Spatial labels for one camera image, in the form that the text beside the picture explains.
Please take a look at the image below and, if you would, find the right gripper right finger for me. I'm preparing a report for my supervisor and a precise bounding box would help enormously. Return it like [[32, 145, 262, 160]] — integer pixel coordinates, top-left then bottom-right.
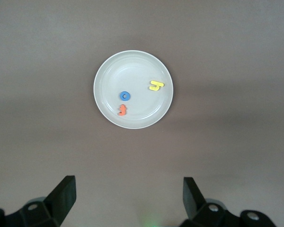
[[179, 176, 242, 227]]

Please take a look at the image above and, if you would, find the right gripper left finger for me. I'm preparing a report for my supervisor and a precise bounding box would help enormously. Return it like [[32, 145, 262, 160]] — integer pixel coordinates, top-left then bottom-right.
[[3, 175, 77, 227]]

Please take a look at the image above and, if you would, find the orange letter f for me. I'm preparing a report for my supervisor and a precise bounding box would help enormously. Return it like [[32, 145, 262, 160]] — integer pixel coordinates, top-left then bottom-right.
[[117, 104, 128, 116]]

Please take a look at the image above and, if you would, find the blue letter o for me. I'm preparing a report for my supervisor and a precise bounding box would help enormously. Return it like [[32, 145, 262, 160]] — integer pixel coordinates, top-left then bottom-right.
[[119, 91, 131, 102]]

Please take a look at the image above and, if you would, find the yellow letter h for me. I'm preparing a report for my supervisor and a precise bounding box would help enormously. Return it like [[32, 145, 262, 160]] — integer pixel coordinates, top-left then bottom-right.
[[148, 80, 165, 91]]

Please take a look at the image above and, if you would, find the beige plate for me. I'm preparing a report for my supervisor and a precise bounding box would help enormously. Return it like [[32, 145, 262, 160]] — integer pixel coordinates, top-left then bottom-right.
[[93, 50, 174, 130]]

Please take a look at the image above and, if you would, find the brown table cover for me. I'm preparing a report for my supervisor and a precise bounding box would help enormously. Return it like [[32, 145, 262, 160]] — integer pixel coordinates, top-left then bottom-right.
[[0, 0, 284, 227]]

